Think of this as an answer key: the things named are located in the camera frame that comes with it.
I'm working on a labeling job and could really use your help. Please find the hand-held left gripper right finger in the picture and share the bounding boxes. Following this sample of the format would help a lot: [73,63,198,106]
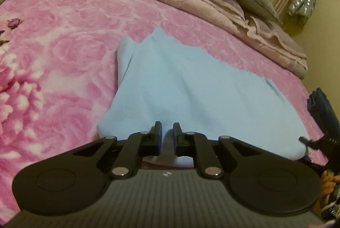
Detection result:
[173,122,262,180]

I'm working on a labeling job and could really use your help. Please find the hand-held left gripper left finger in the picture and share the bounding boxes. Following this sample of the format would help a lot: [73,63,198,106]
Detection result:
[72,121,163,180]

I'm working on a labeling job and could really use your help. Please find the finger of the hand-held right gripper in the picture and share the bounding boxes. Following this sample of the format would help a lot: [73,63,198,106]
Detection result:
[299,135,340,165]

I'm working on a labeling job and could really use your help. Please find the light blue sweatshirt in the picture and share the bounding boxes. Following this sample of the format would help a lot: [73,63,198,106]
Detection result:
[96,27,310,168]

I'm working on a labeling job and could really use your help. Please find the orange patterned cloth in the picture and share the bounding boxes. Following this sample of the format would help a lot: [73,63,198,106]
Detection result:
[320,168,340,202]

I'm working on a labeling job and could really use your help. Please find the pink floral blanket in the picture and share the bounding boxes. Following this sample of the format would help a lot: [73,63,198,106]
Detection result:
[0,0,330,218]

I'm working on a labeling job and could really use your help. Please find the pale pink quilt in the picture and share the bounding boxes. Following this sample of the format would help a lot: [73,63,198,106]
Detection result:
[93,0,309,80]

